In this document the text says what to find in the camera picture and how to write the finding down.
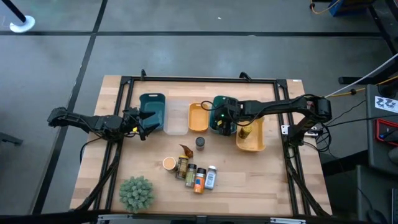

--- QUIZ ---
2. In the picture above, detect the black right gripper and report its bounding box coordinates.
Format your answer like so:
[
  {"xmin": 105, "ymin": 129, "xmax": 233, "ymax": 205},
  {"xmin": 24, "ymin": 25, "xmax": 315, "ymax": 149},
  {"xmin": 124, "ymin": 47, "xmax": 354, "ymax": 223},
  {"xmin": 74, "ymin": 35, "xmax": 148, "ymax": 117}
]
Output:
[{"xmin": 214, "ymin": 96, "xmax": 246, "ymax": 137}]

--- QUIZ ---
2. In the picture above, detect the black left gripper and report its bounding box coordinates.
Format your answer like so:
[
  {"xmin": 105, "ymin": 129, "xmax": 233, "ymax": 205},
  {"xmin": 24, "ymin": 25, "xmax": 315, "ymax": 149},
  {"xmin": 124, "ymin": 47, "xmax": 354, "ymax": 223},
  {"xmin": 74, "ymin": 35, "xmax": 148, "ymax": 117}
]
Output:
[{"xmin": 123, "ymin": 106, "xmax": 161, "ymax": 142}]

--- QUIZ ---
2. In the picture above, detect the brown orange seasoning sachet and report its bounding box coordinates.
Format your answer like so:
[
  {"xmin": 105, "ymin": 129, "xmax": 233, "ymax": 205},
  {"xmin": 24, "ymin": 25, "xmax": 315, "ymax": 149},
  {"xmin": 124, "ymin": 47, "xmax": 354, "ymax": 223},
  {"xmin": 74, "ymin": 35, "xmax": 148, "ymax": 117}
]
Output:
[{"xmin": 179, "ymin": 144, "xmax": 194, "ymax": 159}]

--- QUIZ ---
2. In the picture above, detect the round tan-lid spice can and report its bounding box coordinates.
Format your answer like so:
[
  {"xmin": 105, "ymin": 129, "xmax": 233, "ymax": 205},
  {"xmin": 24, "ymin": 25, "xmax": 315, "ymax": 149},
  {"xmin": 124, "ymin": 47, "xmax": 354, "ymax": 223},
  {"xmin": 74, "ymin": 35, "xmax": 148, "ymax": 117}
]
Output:
[{"xmin": 162, "ymin": 156, "xmax": 178, "ymax": 173}]

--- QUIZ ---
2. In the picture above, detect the green spice jar black lid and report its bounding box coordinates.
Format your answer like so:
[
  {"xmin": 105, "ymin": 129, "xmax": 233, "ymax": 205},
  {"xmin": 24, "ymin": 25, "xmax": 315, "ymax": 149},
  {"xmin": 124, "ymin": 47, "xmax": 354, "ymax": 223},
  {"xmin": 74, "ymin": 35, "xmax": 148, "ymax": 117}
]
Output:
[{"xmin": 185, "ymin": 163, "xmax": 197, "ymax": 189}]

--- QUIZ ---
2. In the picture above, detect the orange spice jar black lid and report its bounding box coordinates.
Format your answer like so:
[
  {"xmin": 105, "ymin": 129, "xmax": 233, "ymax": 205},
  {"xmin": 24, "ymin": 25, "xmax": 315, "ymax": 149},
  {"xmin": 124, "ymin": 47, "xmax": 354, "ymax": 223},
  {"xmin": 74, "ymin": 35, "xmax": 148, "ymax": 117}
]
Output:
[{"xmin": 193, "ymin": 167, "xmax": 208, "ymax": 195}]

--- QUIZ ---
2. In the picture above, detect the large teal plastic bin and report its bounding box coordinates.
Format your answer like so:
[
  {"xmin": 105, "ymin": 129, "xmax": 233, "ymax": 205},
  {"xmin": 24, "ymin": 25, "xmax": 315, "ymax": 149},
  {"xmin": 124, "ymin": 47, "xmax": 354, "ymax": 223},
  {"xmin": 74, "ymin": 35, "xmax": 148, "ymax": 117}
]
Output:
[{"xmin": 208, "ymin": 95, "xmax": 239, "ymax": 135}]

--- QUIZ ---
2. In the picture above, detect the small dark teal plastic bin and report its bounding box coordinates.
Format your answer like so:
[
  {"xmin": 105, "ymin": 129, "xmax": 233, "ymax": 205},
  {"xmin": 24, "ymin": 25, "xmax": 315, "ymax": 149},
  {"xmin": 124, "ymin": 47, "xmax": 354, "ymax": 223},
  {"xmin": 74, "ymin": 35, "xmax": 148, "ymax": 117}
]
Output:
[{"xmin": 139, "ymin": 93, "xmax": 166, "ymax": 131}]

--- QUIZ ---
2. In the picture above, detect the small orange plastic bin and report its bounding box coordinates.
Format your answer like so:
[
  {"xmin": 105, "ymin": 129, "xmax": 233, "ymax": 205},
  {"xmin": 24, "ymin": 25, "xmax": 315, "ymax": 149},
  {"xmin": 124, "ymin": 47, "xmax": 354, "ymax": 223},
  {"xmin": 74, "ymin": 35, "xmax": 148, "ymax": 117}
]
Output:
[{"xmin": 188, "ymin": 103, "xmax": 210, "ymax": 133}]

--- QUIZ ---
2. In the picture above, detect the clear plastic bin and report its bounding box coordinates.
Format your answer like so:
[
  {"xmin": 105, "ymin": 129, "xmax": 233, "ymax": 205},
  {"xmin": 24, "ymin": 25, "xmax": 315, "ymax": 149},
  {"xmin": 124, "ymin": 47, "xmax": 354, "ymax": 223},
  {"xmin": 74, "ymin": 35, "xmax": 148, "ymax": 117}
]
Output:
[{"xmin": 164, "ymin": 99, "xmax": 190, "ymax": 136}]

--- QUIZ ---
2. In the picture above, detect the large orange plastic bin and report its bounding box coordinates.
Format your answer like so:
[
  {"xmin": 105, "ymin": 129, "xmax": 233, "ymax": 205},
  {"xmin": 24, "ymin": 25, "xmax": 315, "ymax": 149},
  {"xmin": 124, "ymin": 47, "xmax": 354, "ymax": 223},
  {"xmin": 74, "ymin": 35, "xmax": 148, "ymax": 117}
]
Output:
[{"xmin": 235, "ymin": 113, "xmax": 267, "ymax": 152}]

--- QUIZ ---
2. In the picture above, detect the artificial green potted plant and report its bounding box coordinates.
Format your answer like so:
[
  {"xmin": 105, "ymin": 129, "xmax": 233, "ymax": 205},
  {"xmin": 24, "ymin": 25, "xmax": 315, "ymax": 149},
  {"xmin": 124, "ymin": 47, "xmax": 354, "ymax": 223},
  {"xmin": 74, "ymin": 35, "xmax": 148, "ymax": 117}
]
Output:
[{"xmin": 119, "ymin": 175, "xmax": 155, "ymax": 214}]

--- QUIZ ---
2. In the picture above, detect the black furniture foot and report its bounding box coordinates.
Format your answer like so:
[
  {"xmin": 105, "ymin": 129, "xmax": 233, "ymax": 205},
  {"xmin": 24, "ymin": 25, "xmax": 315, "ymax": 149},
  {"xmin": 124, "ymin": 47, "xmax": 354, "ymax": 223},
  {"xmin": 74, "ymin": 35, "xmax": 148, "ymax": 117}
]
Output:
[{"xmin": 0, "ymin": 131, "xmax": 24, "ymax": 146}]

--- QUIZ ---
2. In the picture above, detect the dark grey cabinet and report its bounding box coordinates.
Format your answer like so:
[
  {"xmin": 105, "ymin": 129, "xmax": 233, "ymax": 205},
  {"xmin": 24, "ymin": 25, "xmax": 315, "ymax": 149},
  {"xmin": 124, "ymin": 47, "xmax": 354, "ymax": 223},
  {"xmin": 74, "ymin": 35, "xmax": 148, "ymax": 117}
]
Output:
[{"xmin": 366, "ymin": 84, "xmax": 398, "ymax": 175}]

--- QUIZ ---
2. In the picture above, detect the white round stanchion base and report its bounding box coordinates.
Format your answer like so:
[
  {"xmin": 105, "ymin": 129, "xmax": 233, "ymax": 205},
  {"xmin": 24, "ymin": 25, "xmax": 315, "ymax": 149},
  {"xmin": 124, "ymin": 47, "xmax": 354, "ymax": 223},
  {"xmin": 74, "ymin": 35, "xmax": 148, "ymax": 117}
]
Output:
[{"xmin": 9, "ymin": 14, "xmax": 36, "ymax": 34}]

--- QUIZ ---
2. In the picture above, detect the white printed sticker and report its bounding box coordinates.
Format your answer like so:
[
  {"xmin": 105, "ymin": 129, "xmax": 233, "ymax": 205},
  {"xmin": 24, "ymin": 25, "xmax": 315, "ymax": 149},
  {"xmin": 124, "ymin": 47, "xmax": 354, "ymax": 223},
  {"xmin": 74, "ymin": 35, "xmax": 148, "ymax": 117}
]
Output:
[{"xmin": 374, "ymin": 95, "xmax": 398, "ymax": 114}]

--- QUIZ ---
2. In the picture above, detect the blue box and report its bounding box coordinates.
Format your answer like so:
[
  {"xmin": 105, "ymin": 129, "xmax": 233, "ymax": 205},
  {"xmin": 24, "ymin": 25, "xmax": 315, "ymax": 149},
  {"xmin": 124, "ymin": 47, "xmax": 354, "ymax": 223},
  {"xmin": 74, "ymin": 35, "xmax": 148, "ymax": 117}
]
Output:
[{"xmin": 328, "ymin": 0, "xmax": 354, "ymax": 17}]

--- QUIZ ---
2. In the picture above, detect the black stanchion pole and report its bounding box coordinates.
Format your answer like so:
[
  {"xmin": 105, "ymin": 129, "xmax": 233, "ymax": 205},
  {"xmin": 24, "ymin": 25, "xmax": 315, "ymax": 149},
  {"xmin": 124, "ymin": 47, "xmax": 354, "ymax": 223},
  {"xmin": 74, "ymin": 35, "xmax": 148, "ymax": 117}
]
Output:
[{"xmin": 2, "ymin": 0, "xmax": 27, "ymax": 23}]

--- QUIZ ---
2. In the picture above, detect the black computer mouse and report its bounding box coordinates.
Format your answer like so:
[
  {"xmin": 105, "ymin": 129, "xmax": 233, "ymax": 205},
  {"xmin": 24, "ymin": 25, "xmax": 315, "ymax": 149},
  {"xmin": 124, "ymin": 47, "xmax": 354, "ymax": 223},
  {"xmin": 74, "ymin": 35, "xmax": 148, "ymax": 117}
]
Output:
[{"xmin": 365, "ymin": 208, "xmax": 389, "ymax": 224}]

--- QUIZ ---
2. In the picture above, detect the black robot arm with cables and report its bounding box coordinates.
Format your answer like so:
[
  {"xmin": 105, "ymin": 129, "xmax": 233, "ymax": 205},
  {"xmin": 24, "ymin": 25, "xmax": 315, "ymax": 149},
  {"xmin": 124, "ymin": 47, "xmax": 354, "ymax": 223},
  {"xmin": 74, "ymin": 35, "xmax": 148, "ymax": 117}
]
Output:
[{"xmin": 73, "ymin": 74, "xmax": 332, "ymax": 218}]

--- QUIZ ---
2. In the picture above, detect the silver metal bracket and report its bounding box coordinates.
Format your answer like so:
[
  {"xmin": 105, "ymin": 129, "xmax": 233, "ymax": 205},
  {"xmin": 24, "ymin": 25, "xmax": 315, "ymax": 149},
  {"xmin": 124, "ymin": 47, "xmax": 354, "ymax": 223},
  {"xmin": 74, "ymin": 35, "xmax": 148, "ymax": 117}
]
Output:
[{"xmin": 280, "ymin": 124, "xmax": 318, "ymax": 137}]

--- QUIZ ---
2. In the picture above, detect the black silver rail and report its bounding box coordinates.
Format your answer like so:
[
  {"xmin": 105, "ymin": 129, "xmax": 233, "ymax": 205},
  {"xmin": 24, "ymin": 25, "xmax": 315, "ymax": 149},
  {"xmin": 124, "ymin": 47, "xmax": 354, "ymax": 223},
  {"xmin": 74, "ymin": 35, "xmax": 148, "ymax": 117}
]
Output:
[{"xmin": 96, "ymin": 213, "xmax": 308, "ymax": 224}]

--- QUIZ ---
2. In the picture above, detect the long yellow floor cable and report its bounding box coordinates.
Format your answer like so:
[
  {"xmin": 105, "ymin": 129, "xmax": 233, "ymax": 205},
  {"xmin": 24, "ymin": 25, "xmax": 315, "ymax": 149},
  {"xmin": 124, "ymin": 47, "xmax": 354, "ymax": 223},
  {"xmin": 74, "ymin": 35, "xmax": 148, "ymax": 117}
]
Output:
[{"xmin": 323, "ymin": 74, "xmax": 398, "ymax": 100}]

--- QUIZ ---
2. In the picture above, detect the black cable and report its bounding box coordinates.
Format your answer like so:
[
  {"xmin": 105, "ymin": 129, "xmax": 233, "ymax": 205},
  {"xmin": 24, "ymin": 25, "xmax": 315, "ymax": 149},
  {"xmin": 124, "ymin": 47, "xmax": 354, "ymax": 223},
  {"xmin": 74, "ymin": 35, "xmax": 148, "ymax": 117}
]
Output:
[{"xmin": 326, "ymin": 113, "xmax": 398, "ymax": 129}]

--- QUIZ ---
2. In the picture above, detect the white cable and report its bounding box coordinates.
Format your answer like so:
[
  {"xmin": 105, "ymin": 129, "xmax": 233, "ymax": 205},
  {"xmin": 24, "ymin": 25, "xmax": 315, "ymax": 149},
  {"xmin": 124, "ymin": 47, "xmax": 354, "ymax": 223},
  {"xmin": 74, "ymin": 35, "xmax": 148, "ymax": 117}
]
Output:
[{"xmin": 323, "ymin": 52, "xmax": 398, "ymax": 99}]

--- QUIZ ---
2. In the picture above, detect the coiled yellow cable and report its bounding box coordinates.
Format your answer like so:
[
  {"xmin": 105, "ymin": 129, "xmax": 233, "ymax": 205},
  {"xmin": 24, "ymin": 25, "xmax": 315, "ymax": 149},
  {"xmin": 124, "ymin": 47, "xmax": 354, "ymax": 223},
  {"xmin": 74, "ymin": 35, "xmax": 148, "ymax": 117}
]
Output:
[{"xmin": 309, "ymin": 0, "xmax": 343, "ymax": 16}]

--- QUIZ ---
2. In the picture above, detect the black desk leg frame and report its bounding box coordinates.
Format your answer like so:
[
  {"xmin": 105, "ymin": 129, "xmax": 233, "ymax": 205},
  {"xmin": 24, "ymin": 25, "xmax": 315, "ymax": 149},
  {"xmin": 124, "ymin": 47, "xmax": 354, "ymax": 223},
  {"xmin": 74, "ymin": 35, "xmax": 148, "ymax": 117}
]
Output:
[{"xmin": 338, "ymin": 0, "xmax": 398, "ymax": 85}]

